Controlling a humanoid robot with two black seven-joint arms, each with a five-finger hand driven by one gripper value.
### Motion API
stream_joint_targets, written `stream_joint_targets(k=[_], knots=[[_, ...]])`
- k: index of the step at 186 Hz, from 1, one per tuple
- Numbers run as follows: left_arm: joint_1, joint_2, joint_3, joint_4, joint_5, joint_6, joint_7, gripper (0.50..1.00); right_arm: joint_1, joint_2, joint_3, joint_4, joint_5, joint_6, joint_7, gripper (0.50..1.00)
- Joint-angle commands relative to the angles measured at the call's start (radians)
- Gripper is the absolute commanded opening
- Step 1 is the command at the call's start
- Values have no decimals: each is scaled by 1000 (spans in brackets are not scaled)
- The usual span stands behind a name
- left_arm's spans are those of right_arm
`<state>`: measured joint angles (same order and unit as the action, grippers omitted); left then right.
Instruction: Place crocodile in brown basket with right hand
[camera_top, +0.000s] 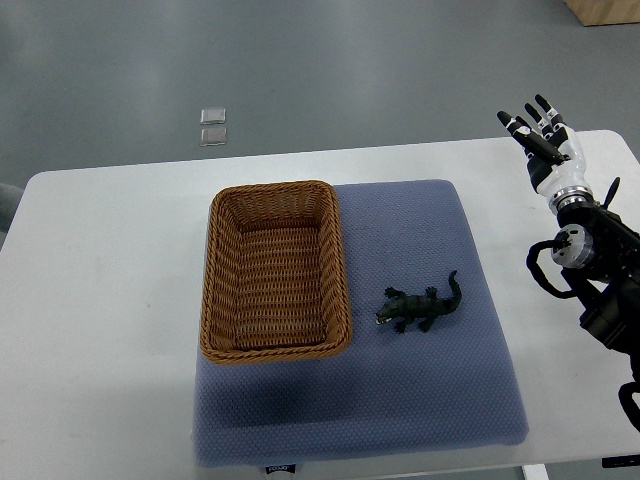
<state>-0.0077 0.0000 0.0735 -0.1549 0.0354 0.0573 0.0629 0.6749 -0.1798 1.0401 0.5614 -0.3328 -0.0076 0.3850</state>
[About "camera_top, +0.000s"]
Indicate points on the black table control panel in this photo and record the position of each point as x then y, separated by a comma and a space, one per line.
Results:
621, 461

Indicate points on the metal floor plate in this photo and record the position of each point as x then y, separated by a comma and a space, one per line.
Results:
213, 116
213, 136

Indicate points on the upper metal floor plate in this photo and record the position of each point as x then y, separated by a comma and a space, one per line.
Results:
213, 116

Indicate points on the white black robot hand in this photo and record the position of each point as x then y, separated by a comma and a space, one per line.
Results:
555, 158

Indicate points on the dark green toy crocodile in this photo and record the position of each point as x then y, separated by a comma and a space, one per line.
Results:
427, 307

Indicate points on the wooden box corner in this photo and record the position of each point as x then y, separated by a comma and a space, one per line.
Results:
604, 12

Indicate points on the lower metal floor plate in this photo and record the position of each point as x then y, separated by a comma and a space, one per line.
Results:
213, 136

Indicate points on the blue grey cushion mat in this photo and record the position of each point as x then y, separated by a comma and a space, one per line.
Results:
452, 387

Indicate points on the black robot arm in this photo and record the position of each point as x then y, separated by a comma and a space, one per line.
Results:
595, 258

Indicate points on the brown wicker basket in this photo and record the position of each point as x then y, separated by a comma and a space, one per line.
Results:
275, 282

